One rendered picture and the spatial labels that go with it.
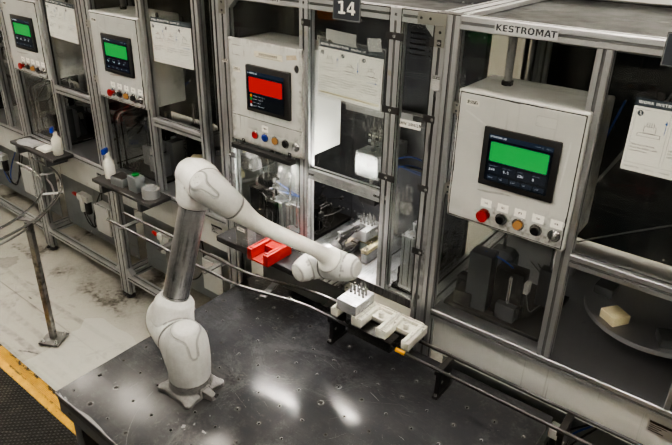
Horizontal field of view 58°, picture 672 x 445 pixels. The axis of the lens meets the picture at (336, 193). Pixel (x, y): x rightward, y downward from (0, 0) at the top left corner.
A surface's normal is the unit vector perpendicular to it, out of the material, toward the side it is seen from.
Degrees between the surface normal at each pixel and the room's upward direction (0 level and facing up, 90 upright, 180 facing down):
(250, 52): 90
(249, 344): 0
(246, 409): 0
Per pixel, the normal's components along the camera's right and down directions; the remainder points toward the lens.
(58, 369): 0.02, -0.91
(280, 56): -0.62, 0.32
